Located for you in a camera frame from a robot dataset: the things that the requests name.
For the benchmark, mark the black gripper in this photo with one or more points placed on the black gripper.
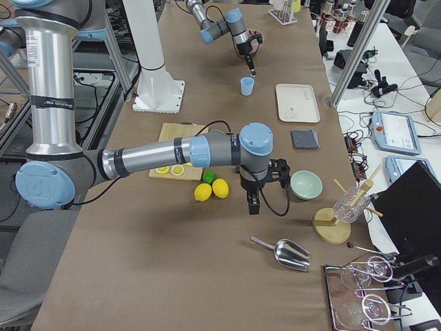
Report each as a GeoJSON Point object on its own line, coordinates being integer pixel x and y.
{"type": "Point", "coordinates": [250, 183]}
{"type": "Point", "coordinates": [245, 48]}

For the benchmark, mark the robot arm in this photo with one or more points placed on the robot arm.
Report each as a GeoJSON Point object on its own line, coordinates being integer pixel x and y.
{"type": "Point", "coordinates": [58, 170]}
{"type": "Point", "coordinates": [231, 23]}

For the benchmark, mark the light blue plastic cup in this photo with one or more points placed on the light blue plastic cup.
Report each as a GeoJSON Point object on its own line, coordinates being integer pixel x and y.
{"type": "Point", "coordinates": [246, 86]}

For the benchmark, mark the pink bowl of ice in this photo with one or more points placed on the pink bowl of ice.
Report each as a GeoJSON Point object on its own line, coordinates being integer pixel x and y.
{"type": "Point", "coordinates": [255, 43]}

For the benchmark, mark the white cup rack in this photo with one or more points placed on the white cup rack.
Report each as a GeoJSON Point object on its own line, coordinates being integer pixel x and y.
{"type": "Point", "coordinates": [283, 11]}

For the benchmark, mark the steel ice scoop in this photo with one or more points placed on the steel ice scoop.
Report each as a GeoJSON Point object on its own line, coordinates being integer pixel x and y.
{"type": "Point", "coordinates": [288, 254]}

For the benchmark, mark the yellow lemon near board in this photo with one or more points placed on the yellow lemon near board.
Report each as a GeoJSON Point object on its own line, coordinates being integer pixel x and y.
{"type": "Point", "coordinates": [220, 188]}

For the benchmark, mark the green lime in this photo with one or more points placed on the green lime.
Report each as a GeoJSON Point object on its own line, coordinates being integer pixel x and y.
{"type": "Point", "coordinates": [209, 177]}

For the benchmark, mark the yellow lemon outer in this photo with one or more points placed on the yellow lemon outer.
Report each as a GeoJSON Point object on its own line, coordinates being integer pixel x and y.
{"type": "Point", "coordinates": [203, 192]}

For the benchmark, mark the mint green bowl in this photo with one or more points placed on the mint green bowl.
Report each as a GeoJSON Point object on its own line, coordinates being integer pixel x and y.
{"type": "Point", "coordinates": [306, 185]}

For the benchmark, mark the cream rabbit tray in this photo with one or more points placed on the cream rabbit tray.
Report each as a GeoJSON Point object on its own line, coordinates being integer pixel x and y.
{"type": "Point", "coordinates": [297, 103]}

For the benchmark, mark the grey folded cloth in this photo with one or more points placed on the grey folded cloth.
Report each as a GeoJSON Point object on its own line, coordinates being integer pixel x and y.
{"type": "Point", "coordinates": [305, 139]}

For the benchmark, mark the lemon slice upper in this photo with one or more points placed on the lemon slice upper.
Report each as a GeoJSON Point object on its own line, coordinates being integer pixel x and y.
{"type": "Point", "coordinates": [177, 170]}

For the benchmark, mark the lemon slice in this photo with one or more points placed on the lemon slice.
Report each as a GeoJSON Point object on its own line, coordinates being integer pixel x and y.
{"type": "Point", "coordinates": [177, 170]}
{"type": "Point", "coordinates": [163, 170]}

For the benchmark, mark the wooden glass stand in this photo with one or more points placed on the wooden glass stand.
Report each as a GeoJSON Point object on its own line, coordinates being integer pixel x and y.
{"type": "Point", "coordinates": [331, 230]}

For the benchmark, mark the lemon slice lower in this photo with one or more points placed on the lemon slice lower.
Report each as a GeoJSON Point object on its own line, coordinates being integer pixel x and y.
{"type": "Point", "coordinates": [163, 170]}

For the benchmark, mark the clear glass on stand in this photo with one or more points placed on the clear glass on stand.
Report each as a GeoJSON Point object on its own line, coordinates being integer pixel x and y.
{"type": "Point", "coordinates": [351, 205]}

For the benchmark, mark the wooden cutting board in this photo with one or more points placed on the wooden cutting board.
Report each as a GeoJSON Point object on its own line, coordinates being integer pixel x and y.
{"type": "Point", "coordinates": [173, 130]}

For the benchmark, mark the black bottle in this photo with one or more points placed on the black bottle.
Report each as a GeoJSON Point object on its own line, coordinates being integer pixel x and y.
{"type": "Point", "coordinates": [357, 28]}

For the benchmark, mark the teach pendant near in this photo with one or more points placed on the teach pendant near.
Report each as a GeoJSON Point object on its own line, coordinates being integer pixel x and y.
{"type": "Point", "coordinates": [397, 166]}

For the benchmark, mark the teach pendant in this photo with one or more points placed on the teach pendant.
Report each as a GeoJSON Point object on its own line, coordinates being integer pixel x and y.
{"type": "Point", "coordinates": [395, 132]}
{"type": "Point", "coordinates": [397, 166]}

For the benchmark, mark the black metal glass rack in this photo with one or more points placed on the black metal glass rack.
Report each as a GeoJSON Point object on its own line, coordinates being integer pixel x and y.
{"type": "Point", "coordinates": [356, 294]}

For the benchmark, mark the teach pendant far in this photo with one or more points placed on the teach pendant far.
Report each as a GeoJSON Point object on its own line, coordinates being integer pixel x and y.
{"type": "Point", "coordinates": [395, 132]}

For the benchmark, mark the black monitor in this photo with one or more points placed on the black monitor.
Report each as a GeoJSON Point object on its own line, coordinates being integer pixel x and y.
{"type": "Point", "coordinates": [411, 212]}

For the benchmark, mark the grey office chair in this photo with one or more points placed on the grey office chair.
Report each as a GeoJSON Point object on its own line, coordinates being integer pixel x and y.
{"type": "Point", "coordinates": [32, 261]}

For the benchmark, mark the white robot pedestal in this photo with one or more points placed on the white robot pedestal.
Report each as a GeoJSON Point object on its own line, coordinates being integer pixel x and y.
{"type": "Point", "coordinates": [156, 91]}

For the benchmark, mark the aluminium frame post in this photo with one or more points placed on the aluminium frame post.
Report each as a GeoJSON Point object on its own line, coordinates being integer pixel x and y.
{"type": "Point", "coordinates": [375, 14]}

